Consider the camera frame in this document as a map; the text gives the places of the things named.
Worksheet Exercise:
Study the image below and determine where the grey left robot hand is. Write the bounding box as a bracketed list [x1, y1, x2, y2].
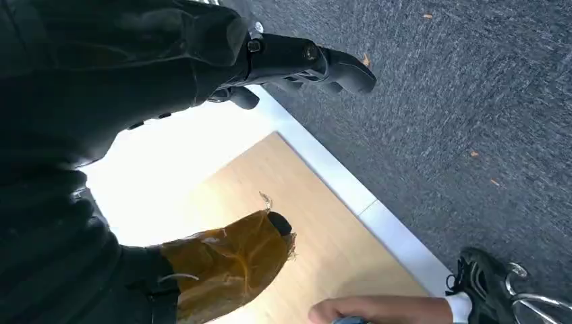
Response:
[0, 0, 378, 324]

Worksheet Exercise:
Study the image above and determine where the person's black shoe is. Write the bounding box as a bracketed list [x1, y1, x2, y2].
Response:
[445, 247, 525, 324]

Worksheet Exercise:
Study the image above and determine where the person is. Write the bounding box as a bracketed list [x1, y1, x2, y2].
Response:
[308, 247, 525, 324]

